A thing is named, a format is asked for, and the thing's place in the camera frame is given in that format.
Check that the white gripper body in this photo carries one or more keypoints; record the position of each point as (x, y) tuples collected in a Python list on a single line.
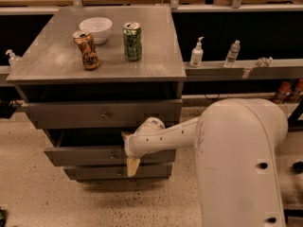
[(130, 146)]

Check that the grey drawer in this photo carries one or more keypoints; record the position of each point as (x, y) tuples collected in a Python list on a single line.
[(90, 173), (101, 114), (88, 147)]

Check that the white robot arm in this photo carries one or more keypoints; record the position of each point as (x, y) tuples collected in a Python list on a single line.
[(235, 143)]

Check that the grey top drawer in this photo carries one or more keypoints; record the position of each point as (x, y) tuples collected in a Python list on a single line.
[(101, 114)]

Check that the grey bottom drawer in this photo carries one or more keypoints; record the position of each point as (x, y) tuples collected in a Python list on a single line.
[(90, 173)]

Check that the grey drawer cabinet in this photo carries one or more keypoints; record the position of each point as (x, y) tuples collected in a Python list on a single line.
[(94, 73)]

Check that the white pump lotion bottle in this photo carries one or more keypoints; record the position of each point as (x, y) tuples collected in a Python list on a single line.
[(197, 54)]

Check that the crushed gold soda can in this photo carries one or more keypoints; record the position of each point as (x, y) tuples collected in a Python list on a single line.
[(85, 42)]

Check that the green soda can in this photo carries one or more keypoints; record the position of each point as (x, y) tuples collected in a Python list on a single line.
[(132, 41)]

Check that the white bowl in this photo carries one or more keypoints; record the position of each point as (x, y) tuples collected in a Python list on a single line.
[(100, 28)]

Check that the clear plastic water bottle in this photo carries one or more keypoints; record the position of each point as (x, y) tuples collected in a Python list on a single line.
[(232, 54)]

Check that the clear pump sanitizer bottle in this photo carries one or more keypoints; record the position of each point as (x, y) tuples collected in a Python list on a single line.
[(13, 58)]

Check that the crumpled plastic wrapper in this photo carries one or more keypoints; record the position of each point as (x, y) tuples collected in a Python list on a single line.
[(264, 62)]

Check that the orange spray bottle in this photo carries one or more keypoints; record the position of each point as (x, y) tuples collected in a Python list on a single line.
[(295, 93), (281, 92)]

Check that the black metal stand leg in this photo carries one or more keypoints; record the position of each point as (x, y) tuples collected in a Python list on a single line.
[(294, 121)]

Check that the black chair base wheel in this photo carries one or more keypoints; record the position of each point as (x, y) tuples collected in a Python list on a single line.
[(293, 194)]

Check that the grey metal rail shelf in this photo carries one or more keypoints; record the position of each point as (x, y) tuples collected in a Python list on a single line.
[(245, 70)]

